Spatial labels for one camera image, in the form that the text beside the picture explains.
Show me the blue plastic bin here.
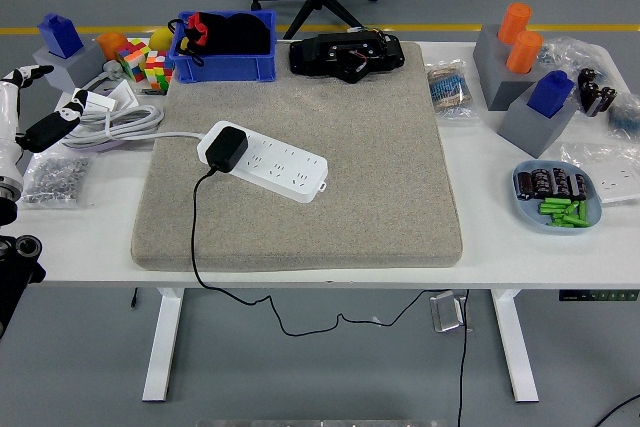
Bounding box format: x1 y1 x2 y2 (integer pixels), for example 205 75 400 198
166 9 278 84

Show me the colourful puzzle cube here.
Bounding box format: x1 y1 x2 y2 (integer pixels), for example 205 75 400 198
114 39 151 82
143 50 175 92

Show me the black floor cable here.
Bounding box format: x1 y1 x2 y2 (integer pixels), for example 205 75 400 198
594 393 640 427

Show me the black desk control panel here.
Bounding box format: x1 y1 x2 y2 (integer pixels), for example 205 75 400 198
558 288 640 303

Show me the metal bracket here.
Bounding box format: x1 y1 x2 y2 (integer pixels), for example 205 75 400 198
428 290 469 333

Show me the black plug adapter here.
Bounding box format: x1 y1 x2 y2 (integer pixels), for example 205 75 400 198
205 126 250 174

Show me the bag of resistors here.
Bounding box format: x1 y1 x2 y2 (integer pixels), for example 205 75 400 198
424 59 479 122

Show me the orange cylinder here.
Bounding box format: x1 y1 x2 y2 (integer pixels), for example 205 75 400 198
496 2 533 46
505 30 544 75

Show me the white wall switch panel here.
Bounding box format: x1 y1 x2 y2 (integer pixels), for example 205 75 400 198
69 88 117 114

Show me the grey power strip cable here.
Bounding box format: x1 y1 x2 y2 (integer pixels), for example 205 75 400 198
57 71 206 151

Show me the white power strip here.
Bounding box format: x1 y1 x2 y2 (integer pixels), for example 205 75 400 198
196 120 330 205

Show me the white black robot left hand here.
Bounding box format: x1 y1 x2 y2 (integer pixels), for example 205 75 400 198
0 64 89 183

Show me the black robot part assembly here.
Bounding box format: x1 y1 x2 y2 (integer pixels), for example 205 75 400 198
288 29 405 85

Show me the black round pouch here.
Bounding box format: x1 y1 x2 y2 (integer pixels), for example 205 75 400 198
219 12 271 56

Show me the white table leg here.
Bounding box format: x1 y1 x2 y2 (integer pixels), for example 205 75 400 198
489 288 540 403
141 288 185 403

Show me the large grey block holder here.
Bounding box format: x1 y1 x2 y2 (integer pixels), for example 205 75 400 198
472 24 546 112

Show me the bag of screws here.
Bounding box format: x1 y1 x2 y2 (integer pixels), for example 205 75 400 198
19 151 94 211

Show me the orange cup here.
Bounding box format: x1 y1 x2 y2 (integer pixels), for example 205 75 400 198
94 31 129 62

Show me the black pouch with red trim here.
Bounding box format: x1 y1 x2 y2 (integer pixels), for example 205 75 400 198
167 11 226 67

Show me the yellow ball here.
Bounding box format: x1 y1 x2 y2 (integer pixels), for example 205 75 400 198
148 28 174 52

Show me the large black capacitor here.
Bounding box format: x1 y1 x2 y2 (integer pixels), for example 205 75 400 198
576 67 601 113
592 86 619 118

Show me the thin black plug cord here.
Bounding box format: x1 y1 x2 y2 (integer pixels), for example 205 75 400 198
191 166 456 337

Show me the clear plastic bag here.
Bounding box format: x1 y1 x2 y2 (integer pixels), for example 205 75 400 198
537 35 624 83

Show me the bagged white socket panel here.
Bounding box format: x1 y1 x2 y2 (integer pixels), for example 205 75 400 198
559 141 640 206

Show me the black hanging cable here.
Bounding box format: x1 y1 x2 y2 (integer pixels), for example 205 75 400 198
455 289 474 427

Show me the light blue plate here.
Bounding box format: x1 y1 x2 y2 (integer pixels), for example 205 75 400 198
510 159 603 234

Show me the blue block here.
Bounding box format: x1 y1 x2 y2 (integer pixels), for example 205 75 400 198
526 70 575 120
37 12 85 60

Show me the black cylindrical capacitor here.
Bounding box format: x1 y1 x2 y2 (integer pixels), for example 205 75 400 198
516 171 535 202
568 172 589 201
530 168 551 198
548 166 571 197

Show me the white square panel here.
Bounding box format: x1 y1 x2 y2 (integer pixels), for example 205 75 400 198
107 79 140 111

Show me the grey-brown mat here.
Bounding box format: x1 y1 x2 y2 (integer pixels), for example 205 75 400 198
130 41 464 272

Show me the bag of blue parts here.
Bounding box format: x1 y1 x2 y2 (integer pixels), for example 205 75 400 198
605 94 640 141

